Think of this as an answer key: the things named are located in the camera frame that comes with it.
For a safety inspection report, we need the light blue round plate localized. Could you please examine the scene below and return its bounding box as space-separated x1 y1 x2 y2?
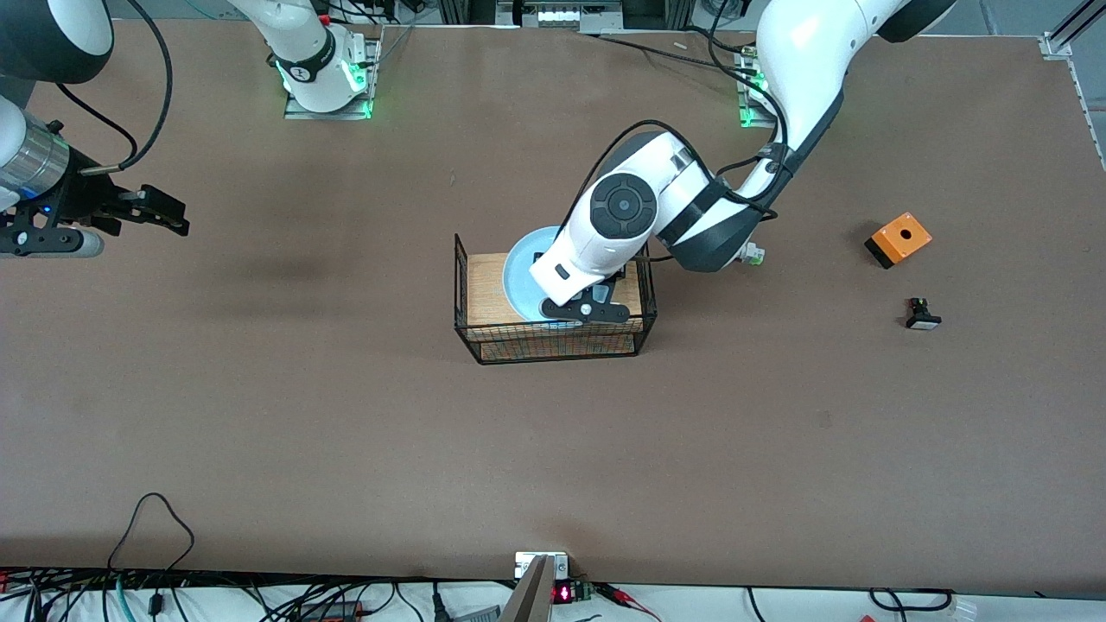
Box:
501 225 607 328

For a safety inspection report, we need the black green push button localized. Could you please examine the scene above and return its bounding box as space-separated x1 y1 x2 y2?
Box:
903 295 944 333

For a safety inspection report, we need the white power strip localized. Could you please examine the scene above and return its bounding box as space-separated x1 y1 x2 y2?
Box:
517 0 625 29

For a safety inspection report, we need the red clip test lead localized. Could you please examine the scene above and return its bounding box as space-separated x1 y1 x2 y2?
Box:
594 582 664 622

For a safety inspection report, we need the black power adapter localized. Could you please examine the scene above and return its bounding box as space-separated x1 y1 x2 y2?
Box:
296 600 365 622

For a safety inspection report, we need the black wire rack wooden shelf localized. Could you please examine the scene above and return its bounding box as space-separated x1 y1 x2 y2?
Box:
454 222 658 366

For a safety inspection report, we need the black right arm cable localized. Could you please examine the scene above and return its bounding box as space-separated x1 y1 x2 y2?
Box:
54 0 175 175

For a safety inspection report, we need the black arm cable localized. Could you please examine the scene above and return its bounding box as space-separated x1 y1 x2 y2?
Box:
54 0 175 175
556 0 784 262

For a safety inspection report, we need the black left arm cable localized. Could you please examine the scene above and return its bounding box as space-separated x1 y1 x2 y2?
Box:
556 0 784 262

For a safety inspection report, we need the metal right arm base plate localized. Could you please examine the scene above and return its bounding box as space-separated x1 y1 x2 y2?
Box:
283 35 382 122

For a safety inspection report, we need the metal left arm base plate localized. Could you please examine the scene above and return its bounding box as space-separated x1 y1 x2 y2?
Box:
736 45 776 130

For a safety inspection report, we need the long black table cable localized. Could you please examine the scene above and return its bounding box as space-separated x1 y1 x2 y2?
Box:
596 31 760 75

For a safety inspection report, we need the orange button enclosure box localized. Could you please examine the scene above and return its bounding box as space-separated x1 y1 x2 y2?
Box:
863 211 935 271

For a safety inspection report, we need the small metal bracket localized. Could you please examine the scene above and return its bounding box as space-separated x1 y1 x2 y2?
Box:
514 550 572 582

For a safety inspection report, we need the thin black looped cable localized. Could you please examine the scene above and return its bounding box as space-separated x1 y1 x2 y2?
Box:
106 492 196 574

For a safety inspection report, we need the grey camera pole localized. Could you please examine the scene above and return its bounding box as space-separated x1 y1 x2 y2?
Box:
499 555 556 622

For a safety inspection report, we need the tangled black cable bundle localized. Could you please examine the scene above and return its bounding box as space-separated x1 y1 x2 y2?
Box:
0 566 430 622

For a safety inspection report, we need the flat black cable loop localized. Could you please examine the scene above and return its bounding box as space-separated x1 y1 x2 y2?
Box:
868 587 957 613

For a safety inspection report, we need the aluminium frame profile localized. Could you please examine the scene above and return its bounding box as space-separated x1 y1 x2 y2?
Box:
1039 0 1106 60

